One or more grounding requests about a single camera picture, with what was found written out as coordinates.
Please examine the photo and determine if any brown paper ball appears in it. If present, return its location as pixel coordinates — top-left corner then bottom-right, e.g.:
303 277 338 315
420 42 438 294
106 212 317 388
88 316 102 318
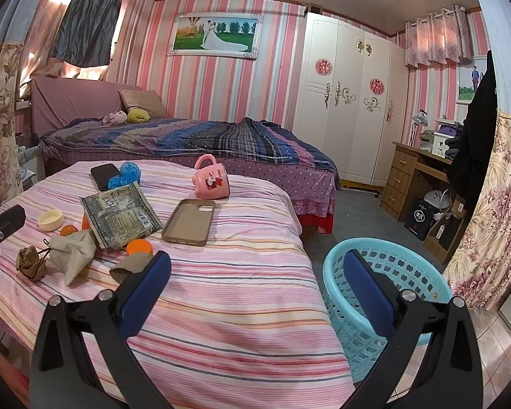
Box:
15 246 46 283

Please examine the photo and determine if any cream plastic lid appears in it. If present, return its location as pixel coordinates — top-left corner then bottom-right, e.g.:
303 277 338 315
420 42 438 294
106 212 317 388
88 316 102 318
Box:
37 209 64 233

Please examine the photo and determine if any orange tangerine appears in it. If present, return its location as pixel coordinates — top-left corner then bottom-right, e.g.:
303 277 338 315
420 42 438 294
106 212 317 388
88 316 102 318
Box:
60 224 78 237

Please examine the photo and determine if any beige paper bag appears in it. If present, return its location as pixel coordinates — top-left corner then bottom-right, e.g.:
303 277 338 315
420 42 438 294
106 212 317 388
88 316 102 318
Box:
49 229 97 287

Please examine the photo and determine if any grey snack wrapper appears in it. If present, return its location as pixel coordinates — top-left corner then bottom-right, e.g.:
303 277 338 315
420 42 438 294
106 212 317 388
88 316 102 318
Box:
80 182 162 249

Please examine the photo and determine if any orange plastic cap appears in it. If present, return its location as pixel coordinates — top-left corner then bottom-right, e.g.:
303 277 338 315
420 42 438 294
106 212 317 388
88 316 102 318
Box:
125 239 153 255

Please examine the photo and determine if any blue plastic bag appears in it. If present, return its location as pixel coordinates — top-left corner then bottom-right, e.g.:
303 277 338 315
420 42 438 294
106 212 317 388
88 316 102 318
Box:
108 162 141 189

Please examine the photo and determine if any orange plastic wrapper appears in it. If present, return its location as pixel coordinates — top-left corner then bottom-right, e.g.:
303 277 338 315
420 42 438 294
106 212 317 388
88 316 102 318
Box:
82 214 90 230

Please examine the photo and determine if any floral curtain left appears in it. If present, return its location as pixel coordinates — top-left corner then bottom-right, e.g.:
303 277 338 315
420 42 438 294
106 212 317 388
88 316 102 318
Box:
0 43 22 207

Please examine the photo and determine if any floral curtain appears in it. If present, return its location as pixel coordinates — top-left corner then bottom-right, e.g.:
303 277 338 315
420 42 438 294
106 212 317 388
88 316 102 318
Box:
0 43 22 207
443 111 511 310

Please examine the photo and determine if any light blue plastic basket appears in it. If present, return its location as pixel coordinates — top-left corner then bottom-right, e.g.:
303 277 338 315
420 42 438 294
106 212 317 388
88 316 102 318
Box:
323 237 452 383

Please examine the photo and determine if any black smartphone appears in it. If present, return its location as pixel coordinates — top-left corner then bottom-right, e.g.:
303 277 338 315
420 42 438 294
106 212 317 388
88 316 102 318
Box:
90 164 121 191

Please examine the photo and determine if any floral curtain right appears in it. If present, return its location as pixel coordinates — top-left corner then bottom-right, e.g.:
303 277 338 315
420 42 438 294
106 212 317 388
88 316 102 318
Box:
443 111 511 310

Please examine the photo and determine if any purple bed with plaid blanket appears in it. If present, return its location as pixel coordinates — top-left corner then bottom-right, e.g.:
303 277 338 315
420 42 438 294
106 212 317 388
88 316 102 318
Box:
30 77 340 233

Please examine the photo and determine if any black box under desk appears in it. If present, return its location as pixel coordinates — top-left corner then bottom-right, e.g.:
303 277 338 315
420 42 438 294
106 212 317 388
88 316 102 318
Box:
404 198 438 241

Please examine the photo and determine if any pink plush toy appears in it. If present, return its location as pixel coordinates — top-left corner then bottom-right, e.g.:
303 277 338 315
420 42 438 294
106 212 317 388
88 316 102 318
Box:
102 110 127 126

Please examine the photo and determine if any white helmet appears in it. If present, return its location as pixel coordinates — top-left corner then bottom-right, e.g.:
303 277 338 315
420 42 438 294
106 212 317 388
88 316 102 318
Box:
424 189 451 211

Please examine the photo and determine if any yellow plush toy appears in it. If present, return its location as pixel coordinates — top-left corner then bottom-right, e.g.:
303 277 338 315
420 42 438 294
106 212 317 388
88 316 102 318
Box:
127 108 151 124

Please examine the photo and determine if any pink striped bedspread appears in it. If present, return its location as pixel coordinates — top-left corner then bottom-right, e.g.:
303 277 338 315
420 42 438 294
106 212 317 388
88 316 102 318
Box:
0 162 354 408

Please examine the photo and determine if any brown phone case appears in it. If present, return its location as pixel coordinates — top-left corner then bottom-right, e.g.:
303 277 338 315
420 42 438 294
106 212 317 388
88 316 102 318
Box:
161 198 216 246

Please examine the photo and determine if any brown pillow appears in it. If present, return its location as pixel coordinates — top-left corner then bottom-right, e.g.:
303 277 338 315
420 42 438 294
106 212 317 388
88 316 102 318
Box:
119 89 166 119

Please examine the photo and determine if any wooden desk with drawers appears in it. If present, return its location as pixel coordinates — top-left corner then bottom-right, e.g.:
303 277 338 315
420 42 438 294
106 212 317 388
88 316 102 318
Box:
380 141 455 223

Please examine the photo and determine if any dark grey window curtain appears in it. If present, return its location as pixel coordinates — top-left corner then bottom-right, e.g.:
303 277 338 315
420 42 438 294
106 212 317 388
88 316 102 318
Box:
50 0 122 69

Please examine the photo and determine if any pink cartoon mug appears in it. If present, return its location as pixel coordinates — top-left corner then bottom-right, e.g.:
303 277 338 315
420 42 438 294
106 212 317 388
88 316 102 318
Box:
192 154 231 200

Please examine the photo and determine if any black hanging coat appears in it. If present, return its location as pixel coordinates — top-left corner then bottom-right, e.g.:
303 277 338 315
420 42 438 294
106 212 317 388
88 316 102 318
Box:
446 50 498 212

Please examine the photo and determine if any white printer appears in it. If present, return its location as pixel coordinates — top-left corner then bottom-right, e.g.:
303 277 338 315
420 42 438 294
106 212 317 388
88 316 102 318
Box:
419 130 451 158

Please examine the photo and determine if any desk lamp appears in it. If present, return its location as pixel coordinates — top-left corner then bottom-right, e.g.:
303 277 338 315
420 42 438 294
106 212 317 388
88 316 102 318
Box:
409 109 428 147

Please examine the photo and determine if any white wardrobe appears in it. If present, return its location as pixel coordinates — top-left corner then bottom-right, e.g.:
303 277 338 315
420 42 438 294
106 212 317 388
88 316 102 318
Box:
292 13 408 186

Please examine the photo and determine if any small framed photo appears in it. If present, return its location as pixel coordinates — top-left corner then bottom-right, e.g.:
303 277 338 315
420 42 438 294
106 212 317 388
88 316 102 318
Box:
456 56 486 104

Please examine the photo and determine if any framed wedding photo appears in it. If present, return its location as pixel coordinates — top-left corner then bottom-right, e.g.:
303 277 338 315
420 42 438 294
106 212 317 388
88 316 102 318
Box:
167 12 263 60

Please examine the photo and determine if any pink window valance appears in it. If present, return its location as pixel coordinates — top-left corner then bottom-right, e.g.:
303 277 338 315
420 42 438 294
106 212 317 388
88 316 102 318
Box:
405 5 474 67

